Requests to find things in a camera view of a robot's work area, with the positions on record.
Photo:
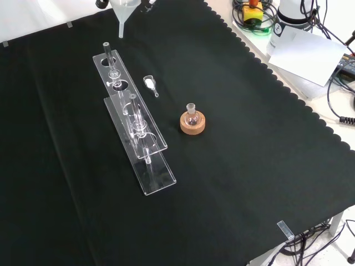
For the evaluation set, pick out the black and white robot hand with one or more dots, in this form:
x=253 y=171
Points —
x=101 y=2

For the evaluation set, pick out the glass weighing funnel with powder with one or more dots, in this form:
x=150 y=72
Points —
x=149 y=83

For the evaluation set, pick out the glass round-bottom flask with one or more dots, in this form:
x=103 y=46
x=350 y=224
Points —
x=191 y=116

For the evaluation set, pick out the clear acrylic funnel stand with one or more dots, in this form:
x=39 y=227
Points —
x=144 y=155

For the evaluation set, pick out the yellow stop button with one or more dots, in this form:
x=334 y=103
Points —
x=252 y=12

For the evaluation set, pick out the pale board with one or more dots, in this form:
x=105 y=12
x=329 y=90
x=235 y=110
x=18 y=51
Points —
x=305 y=52

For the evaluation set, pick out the black bench cloth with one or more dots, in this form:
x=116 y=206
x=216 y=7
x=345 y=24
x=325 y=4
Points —
x=222 y=180

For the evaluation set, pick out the black power box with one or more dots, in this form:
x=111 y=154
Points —
x=347 y=66

